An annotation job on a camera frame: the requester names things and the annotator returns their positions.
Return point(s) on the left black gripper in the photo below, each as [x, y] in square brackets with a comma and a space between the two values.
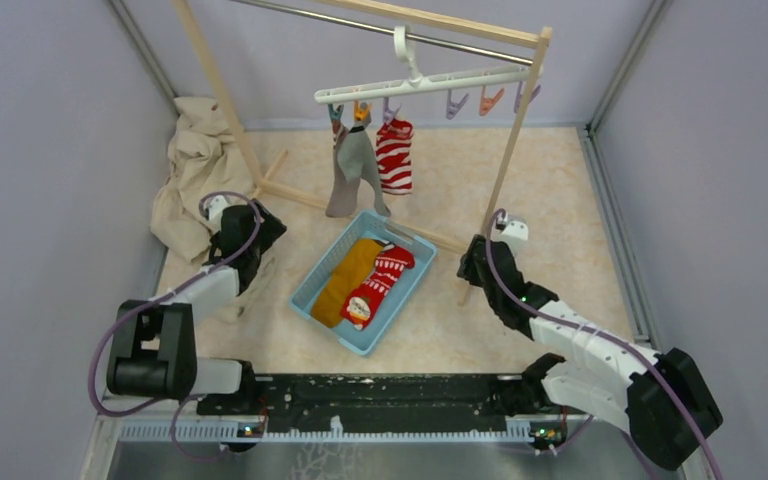
[271, 228]

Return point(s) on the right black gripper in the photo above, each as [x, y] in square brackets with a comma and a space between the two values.
[469, 267]

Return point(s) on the mustard yellow sock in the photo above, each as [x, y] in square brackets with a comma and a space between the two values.
[353, 268]

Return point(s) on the white plastic clip hanger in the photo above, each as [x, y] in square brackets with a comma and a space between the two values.
[404, 40]

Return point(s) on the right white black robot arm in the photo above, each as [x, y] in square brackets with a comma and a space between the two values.
[659, 400]

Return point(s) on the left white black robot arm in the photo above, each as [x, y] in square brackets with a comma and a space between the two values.
[153, 352]

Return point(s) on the teal clothes clip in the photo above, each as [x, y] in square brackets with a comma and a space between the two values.
[335, 113]

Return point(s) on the salmon clothes clip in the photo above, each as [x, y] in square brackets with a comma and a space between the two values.
[488, 102]

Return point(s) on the orange clothes clip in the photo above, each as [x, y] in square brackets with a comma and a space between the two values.
[361, 112]

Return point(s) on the beige crumpled cloth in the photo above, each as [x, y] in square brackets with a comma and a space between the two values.
[203, 159]

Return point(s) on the blue plastic basket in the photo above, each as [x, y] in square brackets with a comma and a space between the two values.
[367, 224]

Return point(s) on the red Santa Christmas sock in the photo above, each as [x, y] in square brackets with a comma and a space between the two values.
[363, 303]

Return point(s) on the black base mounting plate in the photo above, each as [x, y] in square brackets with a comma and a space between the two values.
[371, 404]

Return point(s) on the grey striped-cuff sock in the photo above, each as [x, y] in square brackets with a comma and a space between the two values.
[339, 132]

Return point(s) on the red white striped sock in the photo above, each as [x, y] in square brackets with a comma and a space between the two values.
[393, 143]

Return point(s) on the metal rack rod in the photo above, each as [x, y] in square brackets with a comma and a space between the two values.
[384, 30]

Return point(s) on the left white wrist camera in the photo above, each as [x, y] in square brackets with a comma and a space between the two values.
[214, 208]

